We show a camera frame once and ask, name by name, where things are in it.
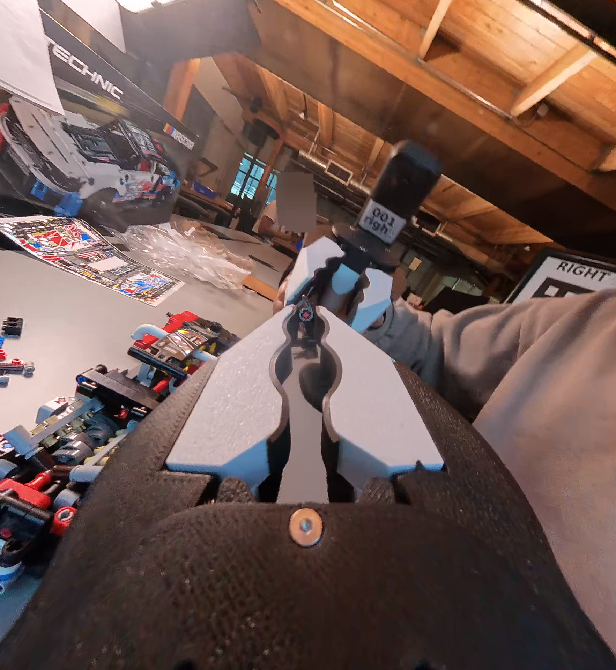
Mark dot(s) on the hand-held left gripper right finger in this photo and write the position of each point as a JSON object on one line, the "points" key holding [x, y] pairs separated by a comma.
{"points": [[381, 413]]}

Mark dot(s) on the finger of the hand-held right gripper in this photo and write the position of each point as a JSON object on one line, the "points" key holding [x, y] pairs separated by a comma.
{"points": [[376, 298], [308, 261]]}

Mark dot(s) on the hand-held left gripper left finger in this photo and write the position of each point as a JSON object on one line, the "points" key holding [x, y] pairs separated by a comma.
{"points": [[229, 413]]}

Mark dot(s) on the black lego subassembly red pin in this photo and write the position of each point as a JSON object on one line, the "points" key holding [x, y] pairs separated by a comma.
{"points": [[305, 314]]}

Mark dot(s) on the holographic sticker sheet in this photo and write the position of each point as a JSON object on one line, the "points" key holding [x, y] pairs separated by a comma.
{"points": [[88, 256]]}

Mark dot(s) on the person's right forearm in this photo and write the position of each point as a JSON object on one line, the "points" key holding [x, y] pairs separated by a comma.
{"points": [[454, 345]]}

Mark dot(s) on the partly built lego car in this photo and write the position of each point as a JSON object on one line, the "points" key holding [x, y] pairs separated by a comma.
{"points": [[77, 418]]}

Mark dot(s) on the black lego brick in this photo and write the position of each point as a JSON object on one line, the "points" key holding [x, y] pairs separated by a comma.
{"points": [[12, 326]]}

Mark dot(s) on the lego set box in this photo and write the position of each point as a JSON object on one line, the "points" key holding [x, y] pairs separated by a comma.
{"points": [[103, 146]]}

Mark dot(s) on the person's right hand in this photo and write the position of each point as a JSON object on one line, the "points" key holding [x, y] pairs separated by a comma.
{"points": [[339, 303]]}

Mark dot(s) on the large paned window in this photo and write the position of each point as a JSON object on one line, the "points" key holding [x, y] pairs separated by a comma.
{"points": [[253, 178]]}

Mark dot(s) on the clear plastic bags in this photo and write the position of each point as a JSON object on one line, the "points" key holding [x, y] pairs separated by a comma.
{"points": [[192, 251]]}

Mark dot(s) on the framed white sign black code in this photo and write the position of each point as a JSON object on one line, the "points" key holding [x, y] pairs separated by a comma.
{"points": [[575, 277]]}

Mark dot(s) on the person's torso beige hoodie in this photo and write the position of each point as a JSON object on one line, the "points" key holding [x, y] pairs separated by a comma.
{"points": [[575, 471]]}

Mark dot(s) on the silver ventilation duct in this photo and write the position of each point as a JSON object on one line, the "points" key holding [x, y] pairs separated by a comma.
{"points": [[339, 172]]}

